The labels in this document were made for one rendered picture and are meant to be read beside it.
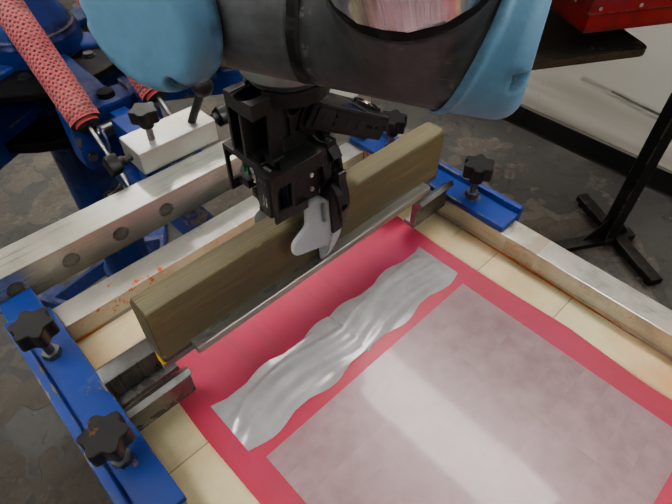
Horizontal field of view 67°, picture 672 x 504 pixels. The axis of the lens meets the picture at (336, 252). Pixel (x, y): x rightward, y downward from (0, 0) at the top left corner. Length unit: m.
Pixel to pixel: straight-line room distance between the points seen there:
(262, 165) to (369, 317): 0.28
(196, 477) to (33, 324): 0.23
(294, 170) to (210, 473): 0.32
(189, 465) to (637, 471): 0.46
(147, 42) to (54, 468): 1.59
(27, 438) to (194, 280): 1.43
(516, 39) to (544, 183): 2.31
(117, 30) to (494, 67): 0.18
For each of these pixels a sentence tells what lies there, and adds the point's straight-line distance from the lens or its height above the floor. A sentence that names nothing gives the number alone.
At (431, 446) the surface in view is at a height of 0.96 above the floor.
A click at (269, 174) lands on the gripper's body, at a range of 0.43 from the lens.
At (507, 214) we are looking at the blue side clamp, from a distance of 0.76.
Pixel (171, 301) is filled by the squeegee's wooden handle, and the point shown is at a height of 1.14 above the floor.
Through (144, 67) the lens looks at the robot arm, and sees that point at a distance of 0.29.
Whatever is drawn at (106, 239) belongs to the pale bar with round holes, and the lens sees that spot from 0.73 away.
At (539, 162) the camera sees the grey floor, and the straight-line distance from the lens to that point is 2.66.
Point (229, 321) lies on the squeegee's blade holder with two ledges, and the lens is 0.52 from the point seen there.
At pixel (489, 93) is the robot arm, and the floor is 1.38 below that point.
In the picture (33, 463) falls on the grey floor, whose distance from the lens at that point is 1.82.
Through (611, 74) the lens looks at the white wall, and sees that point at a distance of 2.59.
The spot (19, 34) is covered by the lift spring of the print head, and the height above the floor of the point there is 1.15.
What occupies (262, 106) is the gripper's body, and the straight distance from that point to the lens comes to 0.41.
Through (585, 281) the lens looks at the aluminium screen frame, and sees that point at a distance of 0.73.
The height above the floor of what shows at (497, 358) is 0.96.
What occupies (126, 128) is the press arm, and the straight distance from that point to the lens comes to 0.88.
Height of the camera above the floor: 1.49
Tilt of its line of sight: 47 degrees down
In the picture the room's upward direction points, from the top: straight up
